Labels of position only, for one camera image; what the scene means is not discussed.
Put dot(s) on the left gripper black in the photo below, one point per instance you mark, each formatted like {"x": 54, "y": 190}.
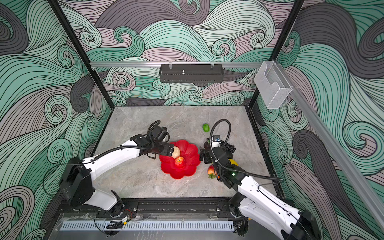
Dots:
{"x": 166, "y": 151}

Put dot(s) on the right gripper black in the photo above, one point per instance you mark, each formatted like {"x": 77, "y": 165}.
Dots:
{"x": 208, "y": 153}

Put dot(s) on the red flower-shaped fruit bowl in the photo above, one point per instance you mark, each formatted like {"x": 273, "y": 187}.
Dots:
{"x": 190, "y": 153}

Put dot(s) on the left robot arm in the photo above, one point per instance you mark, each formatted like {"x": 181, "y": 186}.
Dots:
{"x": 77, "y": 179}

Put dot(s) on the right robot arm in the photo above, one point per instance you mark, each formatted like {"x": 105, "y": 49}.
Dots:
{"x": 253, "y": 201}

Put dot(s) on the green lime fruit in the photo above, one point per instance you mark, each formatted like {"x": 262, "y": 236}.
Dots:
{"x": 206, "y": 128}

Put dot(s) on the dark purple mangosteen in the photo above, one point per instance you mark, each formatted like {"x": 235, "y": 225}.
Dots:
{"x": 207, "y": 145}

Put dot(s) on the black grape bunch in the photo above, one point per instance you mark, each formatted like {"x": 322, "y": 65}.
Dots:
{"x": 229, "y": 148}

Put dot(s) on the red yellow apple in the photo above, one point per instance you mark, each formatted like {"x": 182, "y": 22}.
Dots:
{"x": 212, "y": 172}

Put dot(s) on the black perforated wall tray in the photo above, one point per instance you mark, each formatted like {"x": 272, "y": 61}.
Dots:
{"x": 200, "y": 74}

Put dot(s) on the clear plastic wall bin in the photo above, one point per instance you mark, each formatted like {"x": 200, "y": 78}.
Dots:
{"x": 273, "y": 84}

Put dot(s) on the aluminium rail back wall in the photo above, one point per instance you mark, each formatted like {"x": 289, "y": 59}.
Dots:
{"x": 138, "y": 64}

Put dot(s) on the aluminium rail wall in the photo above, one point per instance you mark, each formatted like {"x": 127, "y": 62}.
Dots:
{"x": 138, "y": 64}
{"x": 353, "y": 140}

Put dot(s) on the white slotted cable duct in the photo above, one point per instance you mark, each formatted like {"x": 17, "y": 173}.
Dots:
{"x": 182, "y": 225}

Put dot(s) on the aluminium rail right wall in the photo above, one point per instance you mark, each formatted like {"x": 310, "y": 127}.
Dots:
{"x": 353, "y": 140}

